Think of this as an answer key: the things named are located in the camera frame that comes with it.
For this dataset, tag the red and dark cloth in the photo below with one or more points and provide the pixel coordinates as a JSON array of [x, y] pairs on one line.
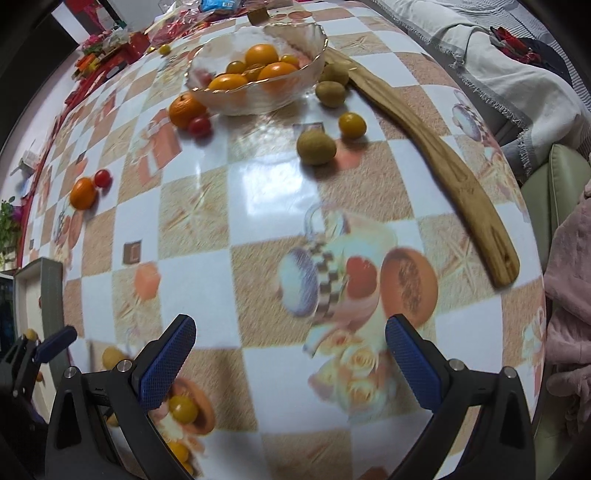
[[510, 45]]

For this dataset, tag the checkered printed tablecloth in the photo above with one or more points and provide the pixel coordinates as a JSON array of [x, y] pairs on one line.
[[258, 194]]

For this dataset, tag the small wooden block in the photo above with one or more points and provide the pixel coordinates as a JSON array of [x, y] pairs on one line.
[[258, 16]]

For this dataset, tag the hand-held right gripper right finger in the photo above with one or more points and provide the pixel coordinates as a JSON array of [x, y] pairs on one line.
[[412, 367]]

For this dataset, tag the pale yellow round fruit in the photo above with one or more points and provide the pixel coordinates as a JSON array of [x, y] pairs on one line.
[[113, 358]]

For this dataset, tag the pile of red packets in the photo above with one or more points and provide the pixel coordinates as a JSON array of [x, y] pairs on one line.
[[111, 48]]

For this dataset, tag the orange mandarin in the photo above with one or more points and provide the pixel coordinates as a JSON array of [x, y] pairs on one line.
[[183, 110], [227, 83], [261, 54], [278, 71], [83, 194]]

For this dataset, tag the grey framed box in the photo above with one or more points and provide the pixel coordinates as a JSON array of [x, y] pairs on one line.
[[48, 300]]

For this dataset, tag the clear glass bowl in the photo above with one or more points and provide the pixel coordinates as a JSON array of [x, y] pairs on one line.
[[258, 99]]

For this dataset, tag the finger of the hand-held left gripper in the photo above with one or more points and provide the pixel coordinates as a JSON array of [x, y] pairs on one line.
[[56, 345]]

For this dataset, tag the grey fringed sofa cover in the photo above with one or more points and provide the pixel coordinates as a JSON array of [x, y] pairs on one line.
[[503, 74]]

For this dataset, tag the long wooden spatula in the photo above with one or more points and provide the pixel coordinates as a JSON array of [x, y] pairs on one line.
[[443, 170]]

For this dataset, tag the blue snack packet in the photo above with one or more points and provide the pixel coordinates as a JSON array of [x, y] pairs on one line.
[[220, 4]]

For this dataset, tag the green potted plant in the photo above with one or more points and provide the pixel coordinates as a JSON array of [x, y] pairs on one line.
[[9, 230]]

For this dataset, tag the green-brown kiwi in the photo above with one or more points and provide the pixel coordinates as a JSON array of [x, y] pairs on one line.
[[316, 146], [335, 73], [331, 93]]

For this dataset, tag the pink fluffy blanket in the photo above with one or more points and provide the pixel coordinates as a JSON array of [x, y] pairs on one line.
[[570, 295]]

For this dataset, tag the clear plastic bag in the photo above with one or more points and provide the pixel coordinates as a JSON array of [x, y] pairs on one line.
[[180, 21]]

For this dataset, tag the pale green sofa cushion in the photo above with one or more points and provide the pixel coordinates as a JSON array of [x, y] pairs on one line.
[[561, 180]]

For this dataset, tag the red cherry tomato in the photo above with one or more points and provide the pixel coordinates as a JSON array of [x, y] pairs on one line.
[[200, 126], [102, 178]]

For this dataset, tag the small white object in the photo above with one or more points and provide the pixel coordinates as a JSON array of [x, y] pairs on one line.
[[27, 161]]

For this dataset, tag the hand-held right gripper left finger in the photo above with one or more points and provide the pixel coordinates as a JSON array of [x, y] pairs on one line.
[[167, 367]]

